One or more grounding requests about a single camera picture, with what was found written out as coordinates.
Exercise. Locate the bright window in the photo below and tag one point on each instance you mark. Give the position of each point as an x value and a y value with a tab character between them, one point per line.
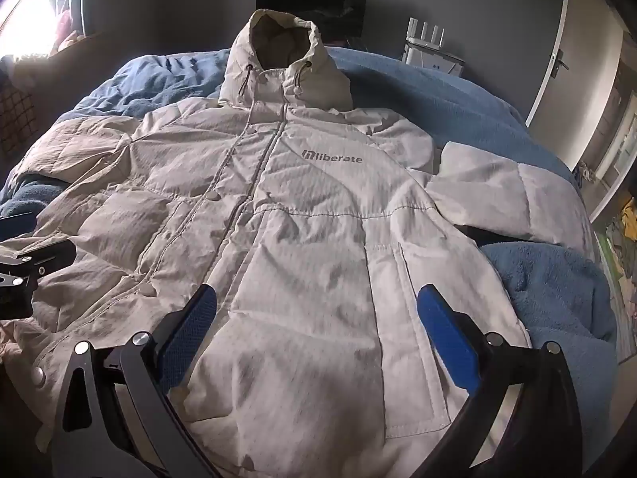
30	20

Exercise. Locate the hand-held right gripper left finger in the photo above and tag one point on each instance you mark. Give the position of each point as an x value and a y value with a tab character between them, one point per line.
186	331

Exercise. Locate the blue fleece blanket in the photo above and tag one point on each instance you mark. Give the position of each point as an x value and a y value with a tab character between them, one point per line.
547	284

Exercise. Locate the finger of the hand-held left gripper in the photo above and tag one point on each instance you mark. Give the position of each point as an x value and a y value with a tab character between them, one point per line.
47	259
15	226

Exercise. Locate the white wifi router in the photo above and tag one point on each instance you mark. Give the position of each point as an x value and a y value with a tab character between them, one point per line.
433	57

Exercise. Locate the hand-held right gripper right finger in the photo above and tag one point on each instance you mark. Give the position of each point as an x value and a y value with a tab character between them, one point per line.
448	338

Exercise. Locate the white room door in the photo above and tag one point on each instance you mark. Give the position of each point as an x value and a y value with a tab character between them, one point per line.
582	35

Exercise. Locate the checkered cushion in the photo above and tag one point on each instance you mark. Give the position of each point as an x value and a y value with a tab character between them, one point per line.
15	114

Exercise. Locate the cream white duvet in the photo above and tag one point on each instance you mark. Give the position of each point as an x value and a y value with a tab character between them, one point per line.
298	239

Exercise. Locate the white router with antennas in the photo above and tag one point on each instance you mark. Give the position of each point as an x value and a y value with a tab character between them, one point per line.
425	30

